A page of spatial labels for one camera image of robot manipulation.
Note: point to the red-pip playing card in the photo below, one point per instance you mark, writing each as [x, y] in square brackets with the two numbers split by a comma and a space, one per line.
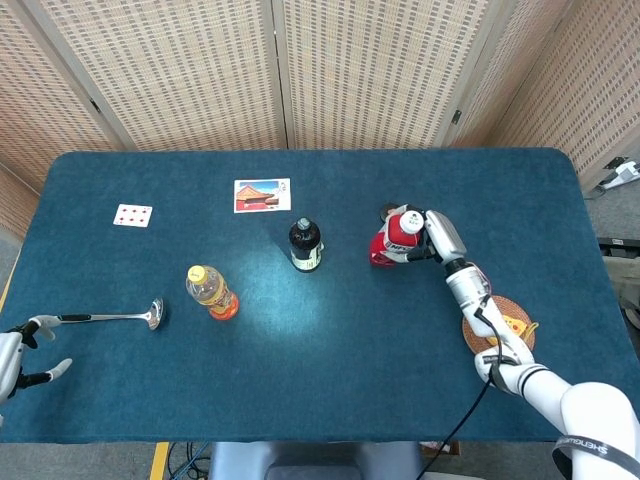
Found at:
[132, 216]

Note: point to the dark glass bottle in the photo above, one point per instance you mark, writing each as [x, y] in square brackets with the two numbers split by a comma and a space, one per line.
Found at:
[305, 247]

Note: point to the white device on floor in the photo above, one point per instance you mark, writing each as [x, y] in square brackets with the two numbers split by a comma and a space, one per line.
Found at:
[622, 175]

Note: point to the round woven rattan coaster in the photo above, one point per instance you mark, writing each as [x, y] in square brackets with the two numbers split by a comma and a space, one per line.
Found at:
[520, 311]

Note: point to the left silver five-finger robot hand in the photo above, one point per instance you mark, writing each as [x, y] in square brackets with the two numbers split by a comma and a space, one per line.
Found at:
[7, 360]

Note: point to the woven folding screen panel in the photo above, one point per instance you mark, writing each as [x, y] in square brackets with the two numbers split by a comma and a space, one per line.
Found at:
[35, 100]
[570, 75]
[380, 75]
[175, 75]

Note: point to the yellow-capped orange tea bottle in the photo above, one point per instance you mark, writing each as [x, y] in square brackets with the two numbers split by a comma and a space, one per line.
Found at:
[212, 295]

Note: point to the grey robot torso base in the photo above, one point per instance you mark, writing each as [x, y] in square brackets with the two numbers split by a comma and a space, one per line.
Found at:
[315, 462]

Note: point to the blue felt tablecloth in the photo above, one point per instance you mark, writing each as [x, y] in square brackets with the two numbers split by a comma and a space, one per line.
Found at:
[320, 380]

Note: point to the red white-capped drink bottle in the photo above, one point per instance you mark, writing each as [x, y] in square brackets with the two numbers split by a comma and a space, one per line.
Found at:
[397, 237]

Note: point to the black round disc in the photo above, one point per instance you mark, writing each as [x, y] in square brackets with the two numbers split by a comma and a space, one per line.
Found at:
[383, 215]

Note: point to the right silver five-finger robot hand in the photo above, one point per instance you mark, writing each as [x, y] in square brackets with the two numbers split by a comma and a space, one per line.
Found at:
[445, 235]

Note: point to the black metal bar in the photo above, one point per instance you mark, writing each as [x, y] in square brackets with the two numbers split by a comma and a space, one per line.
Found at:
[620, 243]

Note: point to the beige fabric seat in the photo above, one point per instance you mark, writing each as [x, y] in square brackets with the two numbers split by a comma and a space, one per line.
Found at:
[625, 280]

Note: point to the yellow plush charm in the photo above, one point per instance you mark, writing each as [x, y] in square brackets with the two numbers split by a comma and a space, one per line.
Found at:
[515, 325]

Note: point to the palace picture postcard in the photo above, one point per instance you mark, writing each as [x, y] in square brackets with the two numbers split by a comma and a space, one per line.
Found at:
[260, 196]

